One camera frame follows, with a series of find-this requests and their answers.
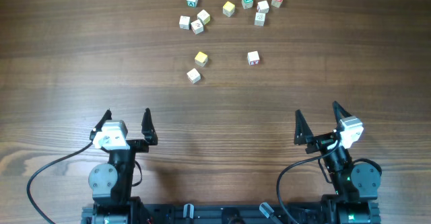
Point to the yellow side wooden block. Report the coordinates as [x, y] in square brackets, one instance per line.
[204, 17]

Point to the green letter N block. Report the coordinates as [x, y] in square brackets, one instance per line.
[247, 4]

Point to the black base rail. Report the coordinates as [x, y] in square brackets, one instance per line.
[232, 213]

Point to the plain drawing wooden block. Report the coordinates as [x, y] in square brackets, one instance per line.
[260, 19]

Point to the red letter Y block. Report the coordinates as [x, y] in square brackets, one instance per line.
[253, 58]

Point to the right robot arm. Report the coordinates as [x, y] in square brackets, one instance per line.
[355, 182]

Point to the left plain wooden block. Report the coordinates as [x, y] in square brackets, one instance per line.
[184, 22]

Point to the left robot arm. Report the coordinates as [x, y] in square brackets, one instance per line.
[111, 182]

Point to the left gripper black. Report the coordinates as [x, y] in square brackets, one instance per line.
[133, 143]

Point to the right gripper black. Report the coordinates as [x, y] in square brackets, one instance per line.
[323, 142]

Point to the red drawing wooden block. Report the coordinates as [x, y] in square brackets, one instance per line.
[197, 27]

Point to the pale drawing wooden block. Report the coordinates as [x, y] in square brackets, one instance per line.
[193, 76]

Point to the white top red block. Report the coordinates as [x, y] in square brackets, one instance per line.
[263, 6]

